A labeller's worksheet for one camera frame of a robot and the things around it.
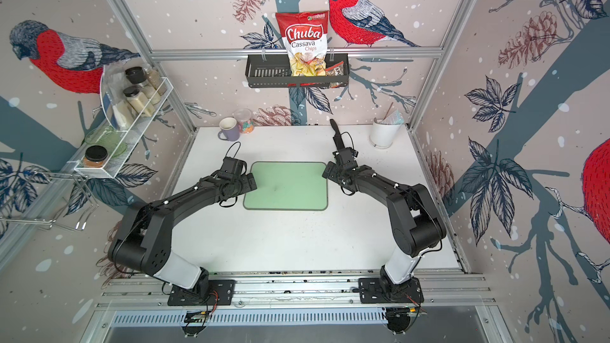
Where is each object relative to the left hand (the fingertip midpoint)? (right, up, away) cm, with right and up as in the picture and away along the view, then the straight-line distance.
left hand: (248, 179), depth 94 cm
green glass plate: (-36, +16, -24) cm, 46 cm away
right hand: (+35, +2, +2) cm, 35 cm away
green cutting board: (+16, -3, +3) cm, 16 cm away
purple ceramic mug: (-12, +22, +14) cm, 29 cm away
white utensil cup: (+58, +19, +13) cm, 63 cm away
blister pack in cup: (+62, +26, +7) cm, 67 cm away
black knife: (+39, +18, +24) cm, 49 cm away
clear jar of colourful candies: (-9, +28, +24) cm, 38 cm away
